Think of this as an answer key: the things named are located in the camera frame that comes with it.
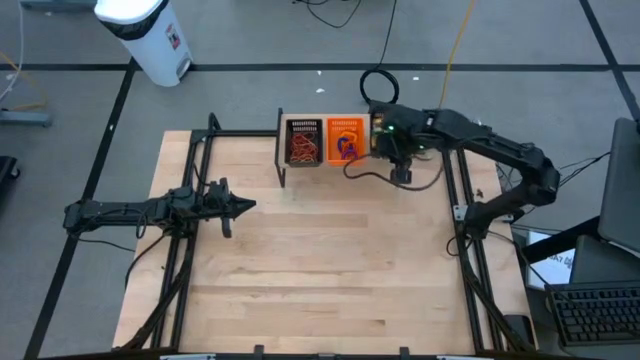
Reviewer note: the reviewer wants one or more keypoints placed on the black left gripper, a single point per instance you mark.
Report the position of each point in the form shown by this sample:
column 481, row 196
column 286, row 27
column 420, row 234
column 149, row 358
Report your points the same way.
column 215, row 205

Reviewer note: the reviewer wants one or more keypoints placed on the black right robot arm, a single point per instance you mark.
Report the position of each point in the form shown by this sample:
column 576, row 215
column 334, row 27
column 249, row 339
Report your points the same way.
column 500, row 145

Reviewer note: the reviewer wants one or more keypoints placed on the black plastic basket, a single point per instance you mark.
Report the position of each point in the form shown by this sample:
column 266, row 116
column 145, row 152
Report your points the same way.
column 375, row 135
column 304, row 125

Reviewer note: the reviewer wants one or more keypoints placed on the black keyboard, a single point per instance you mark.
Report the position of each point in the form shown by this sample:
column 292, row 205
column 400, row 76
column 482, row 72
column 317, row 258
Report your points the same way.
column 595, row 315

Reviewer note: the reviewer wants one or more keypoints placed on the grey monitor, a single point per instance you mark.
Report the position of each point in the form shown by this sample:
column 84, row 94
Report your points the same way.
column 622, row 190

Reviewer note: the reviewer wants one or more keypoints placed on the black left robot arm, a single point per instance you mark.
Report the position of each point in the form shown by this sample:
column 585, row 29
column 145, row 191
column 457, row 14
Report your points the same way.
column 125, row 210

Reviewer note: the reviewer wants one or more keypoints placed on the black phone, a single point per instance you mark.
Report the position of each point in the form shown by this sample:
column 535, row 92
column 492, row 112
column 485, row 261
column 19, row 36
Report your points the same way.
column 520, row 330

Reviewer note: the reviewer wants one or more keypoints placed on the blue coil wristband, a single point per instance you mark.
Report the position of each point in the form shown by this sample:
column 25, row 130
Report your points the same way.
column 351, row 152

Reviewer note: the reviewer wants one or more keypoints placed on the orange plastic basket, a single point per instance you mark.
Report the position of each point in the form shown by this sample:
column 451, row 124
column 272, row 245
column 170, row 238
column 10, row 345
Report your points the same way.
column 345, row 122

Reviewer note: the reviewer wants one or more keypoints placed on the wooden shelf riser black legs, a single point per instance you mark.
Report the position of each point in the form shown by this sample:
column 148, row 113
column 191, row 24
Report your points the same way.
column 280, row 150

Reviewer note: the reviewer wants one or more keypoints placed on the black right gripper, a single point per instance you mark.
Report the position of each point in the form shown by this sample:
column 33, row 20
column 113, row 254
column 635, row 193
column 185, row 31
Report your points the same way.
column 400, row 135

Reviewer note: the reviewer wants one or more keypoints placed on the grey floor bar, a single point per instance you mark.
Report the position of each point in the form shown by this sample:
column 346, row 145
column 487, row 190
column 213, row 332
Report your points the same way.
column 25, row 119

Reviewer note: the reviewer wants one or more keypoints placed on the white trash bin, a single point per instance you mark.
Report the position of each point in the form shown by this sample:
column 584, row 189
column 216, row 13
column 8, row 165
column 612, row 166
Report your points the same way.
column 150, row 45

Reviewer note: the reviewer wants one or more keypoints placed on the white paper sheet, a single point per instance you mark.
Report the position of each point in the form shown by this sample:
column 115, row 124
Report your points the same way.
column 555, row 272

